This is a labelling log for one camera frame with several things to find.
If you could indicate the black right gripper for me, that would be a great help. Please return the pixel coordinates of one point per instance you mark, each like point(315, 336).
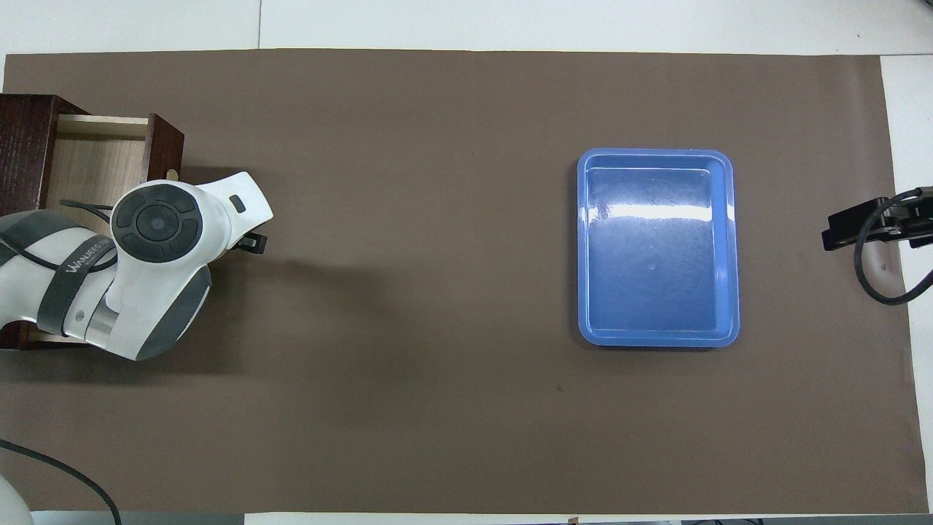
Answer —
point(911, 219)

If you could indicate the wooden drawer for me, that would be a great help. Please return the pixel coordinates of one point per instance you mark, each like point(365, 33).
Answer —
point(95, 160)

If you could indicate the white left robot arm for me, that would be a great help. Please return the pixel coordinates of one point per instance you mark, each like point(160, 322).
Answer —
point(168, 292)

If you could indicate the brown paper table mat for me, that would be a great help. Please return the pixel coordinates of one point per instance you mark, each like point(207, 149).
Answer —
point(437, 292)

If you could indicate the blue plastic tray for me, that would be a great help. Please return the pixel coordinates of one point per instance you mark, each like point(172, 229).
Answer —
point(656, 255)

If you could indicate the dark brown wooden cabinet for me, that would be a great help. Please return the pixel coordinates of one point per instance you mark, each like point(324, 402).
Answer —
point(25, 146)

